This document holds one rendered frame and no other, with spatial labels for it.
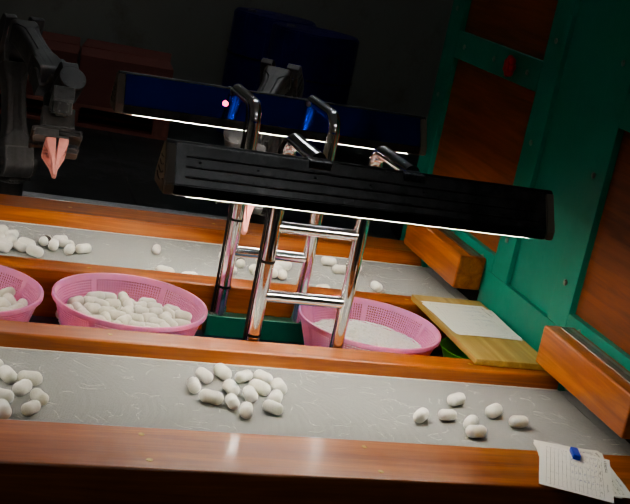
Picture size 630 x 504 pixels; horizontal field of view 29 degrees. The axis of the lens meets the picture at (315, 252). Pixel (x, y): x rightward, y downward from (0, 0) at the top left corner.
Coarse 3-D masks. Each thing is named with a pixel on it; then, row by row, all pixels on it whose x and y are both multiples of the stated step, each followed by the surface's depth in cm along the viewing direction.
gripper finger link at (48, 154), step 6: (48, 138) 244; (54, 138) 244; (48, 144) 243; (54, 144) 244; (42, 150) 247; (48, 150) 244; (54, 150) 244; (72, 150) 250; (42, 156) 248; (48, 156) 247; (54, 156) 243; (66, 156) 250; (72, 156) 250; (48, 162) 246; (54, 162) 243; (48, 168) 246; (54, 168) 243
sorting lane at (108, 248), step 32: (0, 224) 243; (32, 224) 247; (32, 256) 228; (64, 256) 231; (96, 256) 235; (128, 256) 239; (160, 256) 244; (192, 256) 248; (320, 256) 267; (384, 288) 253; (416, 288) 258
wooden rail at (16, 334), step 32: (0, 320) 187; (96, 352) 187; (128, 352) 189; (160, 352) 190; (192, 352) 192; (224, 352) 193; (256, 352) 195; (288, 352) 198; (320, 352) 201; (352, 352) 204; (384, 352) 207; (512, 384) 210; (544, 384) 212
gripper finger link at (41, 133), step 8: (40, 128) 244; (48, 128) 245; (32, 136) 245; (40, 136) 244; (48, 136) 244; (56, 136) 244; (64, 136) 245; (64, 144) 244; (56, 152) 246; (64, 152) 248; (56, 160) 243; (56, 168) 243
